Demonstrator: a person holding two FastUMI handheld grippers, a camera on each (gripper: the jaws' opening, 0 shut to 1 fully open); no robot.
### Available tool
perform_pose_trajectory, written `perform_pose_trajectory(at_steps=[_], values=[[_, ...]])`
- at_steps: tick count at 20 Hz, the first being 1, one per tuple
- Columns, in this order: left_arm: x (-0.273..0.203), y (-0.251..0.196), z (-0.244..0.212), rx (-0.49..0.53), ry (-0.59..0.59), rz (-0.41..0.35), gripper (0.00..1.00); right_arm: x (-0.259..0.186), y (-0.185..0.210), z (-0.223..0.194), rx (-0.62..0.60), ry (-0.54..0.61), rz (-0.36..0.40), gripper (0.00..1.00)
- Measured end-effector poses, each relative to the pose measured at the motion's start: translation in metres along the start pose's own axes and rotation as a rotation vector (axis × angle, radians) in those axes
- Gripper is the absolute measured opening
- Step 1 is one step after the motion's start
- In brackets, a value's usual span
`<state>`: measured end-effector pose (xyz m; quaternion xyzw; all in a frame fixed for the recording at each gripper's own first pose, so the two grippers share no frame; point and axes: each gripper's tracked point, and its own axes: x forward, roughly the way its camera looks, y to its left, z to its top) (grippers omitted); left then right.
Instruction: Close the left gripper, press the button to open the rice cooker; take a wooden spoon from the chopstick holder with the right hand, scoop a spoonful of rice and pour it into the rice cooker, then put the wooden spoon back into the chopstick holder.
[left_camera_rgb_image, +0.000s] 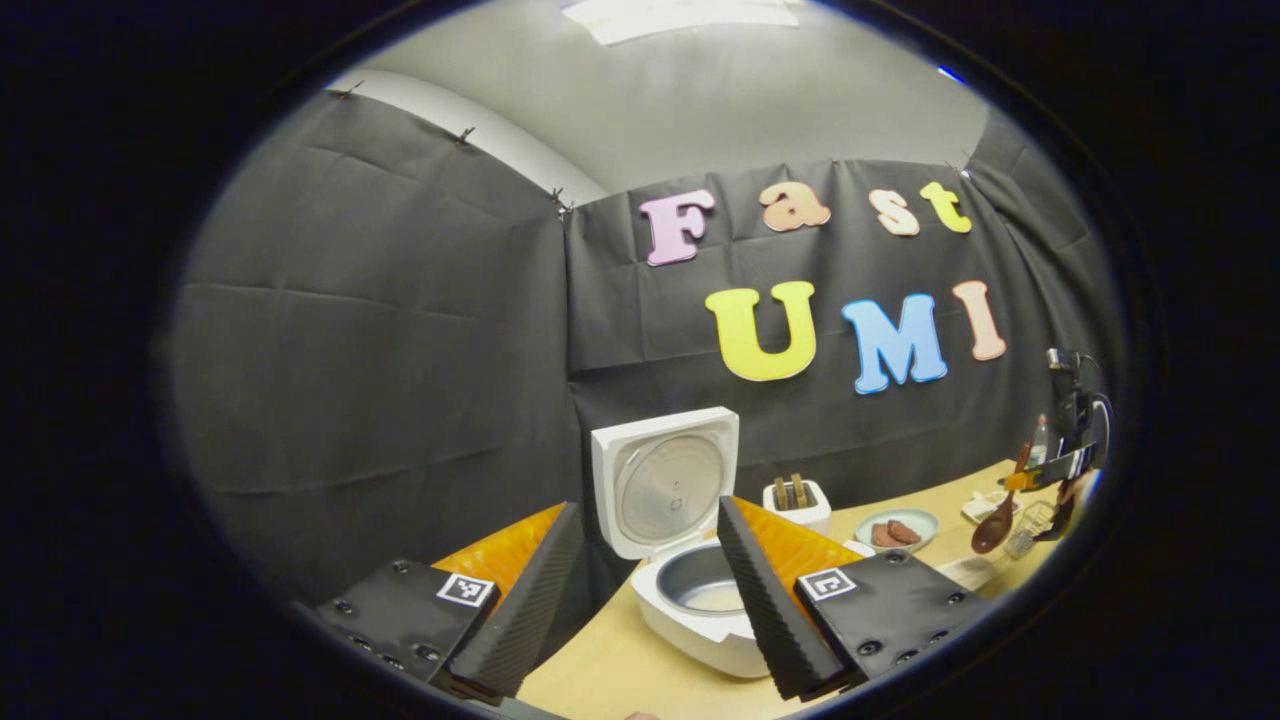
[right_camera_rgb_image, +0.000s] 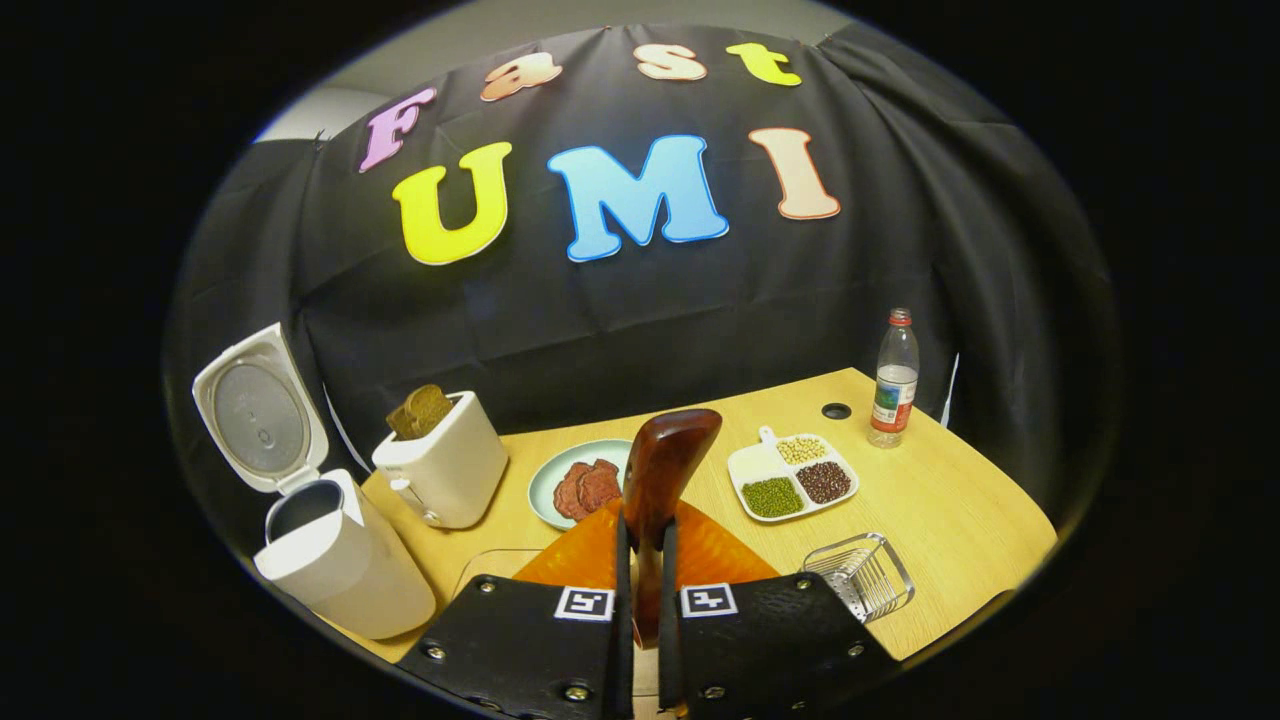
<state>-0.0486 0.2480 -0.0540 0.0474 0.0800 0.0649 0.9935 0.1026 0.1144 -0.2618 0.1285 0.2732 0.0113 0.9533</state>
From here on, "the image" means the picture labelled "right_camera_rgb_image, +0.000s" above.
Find thin white cable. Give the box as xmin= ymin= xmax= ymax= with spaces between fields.
xmin=937 ymin=350 xmax=962 ymax=427

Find clear chopstick holder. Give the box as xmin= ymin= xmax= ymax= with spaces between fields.
xmin=799 ymin=532 xmax=917 ymax=625

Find white divided dish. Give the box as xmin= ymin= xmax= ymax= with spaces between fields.
xmin=727 ymin=426 xmax=861 ymax=525

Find red meat slice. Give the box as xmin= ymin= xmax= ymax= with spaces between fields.
xmin=578 ymin=458 xmax=624 ymax=512
xmin=552 ymin=462 xmax=594 ymax=523

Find black backdrop cloth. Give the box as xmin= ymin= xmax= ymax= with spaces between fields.
xmin=165 ymin=22 xmax=1116 ymax=546

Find clear water bottle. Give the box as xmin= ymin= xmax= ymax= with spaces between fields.
xmin=867 ymin=308 xmax=921 ymax=449

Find white rice portion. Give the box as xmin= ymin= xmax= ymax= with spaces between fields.
xmin=730 ymin=445 xmax=791 ymax=487

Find pale green plate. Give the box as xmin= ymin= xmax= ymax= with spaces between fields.
xmin=527 ymin=438 xmax=637 ymax=531

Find white toaster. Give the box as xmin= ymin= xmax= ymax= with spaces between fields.
xmin=372 ymin=390 xmax=510 ymax=531

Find green mung beans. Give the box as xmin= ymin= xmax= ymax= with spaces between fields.
xmin=742 ymin=477 xmax=805 ymax=519

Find pale rounded cutting board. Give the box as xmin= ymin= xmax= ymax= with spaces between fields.
xmin=452 ymin=548 xmax=547 ymax=602

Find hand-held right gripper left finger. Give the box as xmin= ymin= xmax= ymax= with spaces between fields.
xmin=395 ymin=498 xmax=636 ymax=720

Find brown wooden spoon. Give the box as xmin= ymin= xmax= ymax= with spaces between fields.
xmin=621 ymin=408 xmax=724 ymax=651

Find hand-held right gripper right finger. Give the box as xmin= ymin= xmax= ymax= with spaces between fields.
xmin=655 ymin=500 xmax=902 ymax=720

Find white rice cooker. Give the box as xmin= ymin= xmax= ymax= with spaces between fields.
xmin=191 ymin=322 xmax=439 ymax=642

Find dark red beans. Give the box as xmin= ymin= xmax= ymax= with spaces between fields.
xmin=795 ymin=460 xmax=853 ymax=505

